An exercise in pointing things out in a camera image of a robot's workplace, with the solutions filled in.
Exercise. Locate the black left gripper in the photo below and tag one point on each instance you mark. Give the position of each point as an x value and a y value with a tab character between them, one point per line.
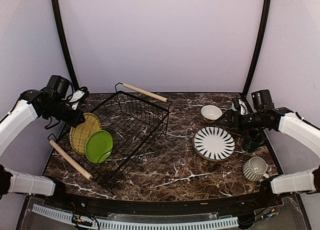
75	119

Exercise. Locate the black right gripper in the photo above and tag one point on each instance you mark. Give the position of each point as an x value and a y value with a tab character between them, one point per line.
231	114

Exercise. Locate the beige patterned bowl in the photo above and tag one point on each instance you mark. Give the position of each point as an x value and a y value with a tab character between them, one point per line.
211	113

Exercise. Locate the yellow ribbed plate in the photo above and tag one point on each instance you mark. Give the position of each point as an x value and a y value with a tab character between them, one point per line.
79	135

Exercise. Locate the black white striped plate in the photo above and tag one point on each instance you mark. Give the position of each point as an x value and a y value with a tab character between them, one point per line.
212	137

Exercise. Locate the dark green mug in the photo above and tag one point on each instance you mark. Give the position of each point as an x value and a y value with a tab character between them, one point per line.
253	140

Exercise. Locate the grey reindeer plate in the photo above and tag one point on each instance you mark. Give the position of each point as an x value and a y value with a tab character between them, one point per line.
219	154

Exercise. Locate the striped round mug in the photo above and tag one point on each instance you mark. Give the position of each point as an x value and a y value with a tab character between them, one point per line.
255	169

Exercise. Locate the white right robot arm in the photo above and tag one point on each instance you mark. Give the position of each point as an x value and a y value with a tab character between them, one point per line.
287	122

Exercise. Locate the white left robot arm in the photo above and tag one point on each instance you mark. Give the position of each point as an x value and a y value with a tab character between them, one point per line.
58	100

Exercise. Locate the bright green plate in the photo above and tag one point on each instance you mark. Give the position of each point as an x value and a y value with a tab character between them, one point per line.
99	146

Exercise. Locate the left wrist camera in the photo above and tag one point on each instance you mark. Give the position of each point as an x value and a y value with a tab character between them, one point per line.
77	97

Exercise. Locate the wooden rack handle near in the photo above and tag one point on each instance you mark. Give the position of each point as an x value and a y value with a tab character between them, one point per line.
70	160

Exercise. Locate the wooden rack handle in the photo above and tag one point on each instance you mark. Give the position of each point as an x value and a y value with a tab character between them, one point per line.
70	160
152	95

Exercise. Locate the black wire dish rack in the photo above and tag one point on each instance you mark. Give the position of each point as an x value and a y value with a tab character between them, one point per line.
135	122

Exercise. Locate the wooden rack handle far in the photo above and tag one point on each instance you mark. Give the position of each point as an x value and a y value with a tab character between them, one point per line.
152	95

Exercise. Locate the black front rail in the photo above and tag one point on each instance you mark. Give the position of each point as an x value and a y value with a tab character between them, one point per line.
237	206

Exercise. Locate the white slotted cable duct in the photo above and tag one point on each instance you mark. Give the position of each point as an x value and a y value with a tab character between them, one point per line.
131	223

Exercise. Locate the black frame post left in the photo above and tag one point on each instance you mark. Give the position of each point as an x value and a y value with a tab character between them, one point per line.
63	43

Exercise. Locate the black frame post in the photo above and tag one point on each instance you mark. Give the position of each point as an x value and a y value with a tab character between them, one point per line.
258	46
63	43

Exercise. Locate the black frame post right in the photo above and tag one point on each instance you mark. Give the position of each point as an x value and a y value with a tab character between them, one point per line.
258	46

